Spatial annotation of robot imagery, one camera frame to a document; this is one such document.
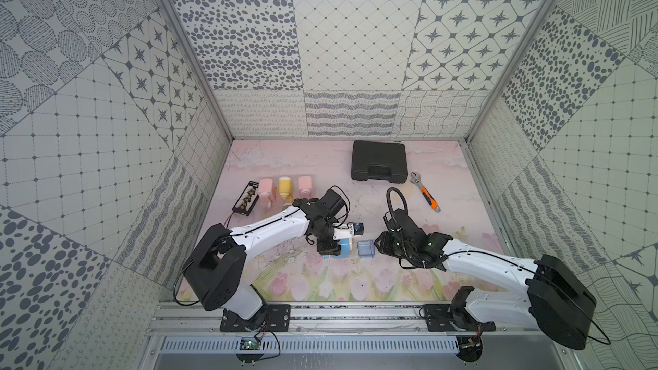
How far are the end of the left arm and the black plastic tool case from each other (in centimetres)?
36

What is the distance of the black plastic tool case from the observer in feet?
3.45

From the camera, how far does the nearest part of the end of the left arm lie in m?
0.62
